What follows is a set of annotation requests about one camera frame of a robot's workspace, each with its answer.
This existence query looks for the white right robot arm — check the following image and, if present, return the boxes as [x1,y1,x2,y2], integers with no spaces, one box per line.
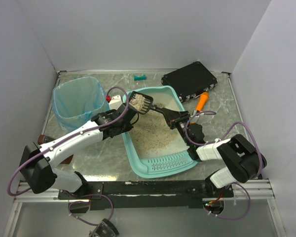
[155,108,267,191]

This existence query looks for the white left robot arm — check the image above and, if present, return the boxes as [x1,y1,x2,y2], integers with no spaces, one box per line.
[20,103,138,196]

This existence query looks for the beige cat litter pellets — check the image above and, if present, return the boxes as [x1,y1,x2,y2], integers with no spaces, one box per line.
[129,101,182,154]

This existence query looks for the teal litter box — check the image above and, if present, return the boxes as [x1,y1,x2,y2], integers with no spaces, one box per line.
[122,85,198,179]

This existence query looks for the brown metronome box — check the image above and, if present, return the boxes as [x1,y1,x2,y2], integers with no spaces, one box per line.
[37,134,74,165]

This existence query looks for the litter waste clumps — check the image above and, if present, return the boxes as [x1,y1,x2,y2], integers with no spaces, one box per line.
[129,94,145,111]

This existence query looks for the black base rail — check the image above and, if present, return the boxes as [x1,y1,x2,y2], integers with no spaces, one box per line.
[58,179,235,210]

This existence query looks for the white trash bin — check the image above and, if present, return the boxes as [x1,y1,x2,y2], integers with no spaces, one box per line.
[52,76,111,131]

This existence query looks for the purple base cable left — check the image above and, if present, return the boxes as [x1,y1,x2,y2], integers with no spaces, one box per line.
[68,194,114,226]

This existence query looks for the blue plastic bin liner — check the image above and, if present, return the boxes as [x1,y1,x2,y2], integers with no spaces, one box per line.
[51,76,111,131]

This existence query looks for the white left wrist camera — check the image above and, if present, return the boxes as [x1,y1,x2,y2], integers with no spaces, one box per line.
[106,95,122,110]

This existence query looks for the black hard case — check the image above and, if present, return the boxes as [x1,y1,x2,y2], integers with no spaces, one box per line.
[161,61,218,102]

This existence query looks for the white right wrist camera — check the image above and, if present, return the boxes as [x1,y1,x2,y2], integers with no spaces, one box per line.
[190,110,201,123]

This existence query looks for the black litter scoop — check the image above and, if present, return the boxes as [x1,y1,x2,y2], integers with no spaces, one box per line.
[129,91,163,115]

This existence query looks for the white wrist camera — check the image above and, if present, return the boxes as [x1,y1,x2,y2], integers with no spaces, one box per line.
[190,110,201,123]
[106,95,122,110]

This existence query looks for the small teal block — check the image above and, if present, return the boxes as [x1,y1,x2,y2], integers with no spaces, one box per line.
[134,75,147,81]

